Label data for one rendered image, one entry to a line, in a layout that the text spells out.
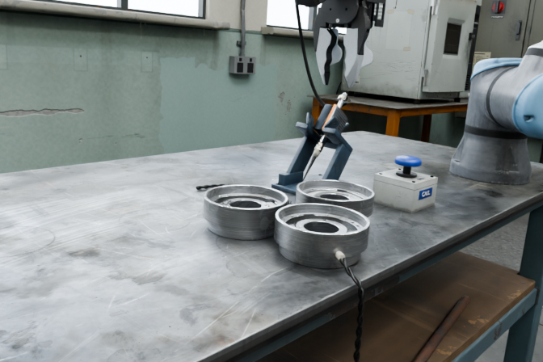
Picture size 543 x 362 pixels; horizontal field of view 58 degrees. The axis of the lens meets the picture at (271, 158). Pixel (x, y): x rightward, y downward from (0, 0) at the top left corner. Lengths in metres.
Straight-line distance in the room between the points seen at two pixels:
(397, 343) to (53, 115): 1.64
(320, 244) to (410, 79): 2.40
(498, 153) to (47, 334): 0.83
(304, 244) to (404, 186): 0.27
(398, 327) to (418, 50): 2.09
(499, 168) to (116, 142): 1.68
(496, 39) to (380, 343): 3.81
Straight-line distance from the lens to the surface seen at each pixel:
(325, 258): 0.52
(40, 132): 2.15
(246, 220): 0.57
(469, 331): 1.00
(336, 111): 0.81
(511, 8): 4.51
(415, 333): 0.96
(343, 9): 0.81
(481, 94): 1.01
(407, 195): 0.75
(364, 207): 0.65
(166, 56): 2.38
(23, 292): 0.50
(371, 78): 3.01
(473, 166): 1.02
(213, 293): 0.47
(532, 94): 0.88
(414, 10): 2.90
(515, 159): 1.04
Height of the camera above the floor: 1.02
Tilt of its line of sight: 12 degrees down
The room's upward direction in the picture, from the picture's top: 3 degrees clockwise
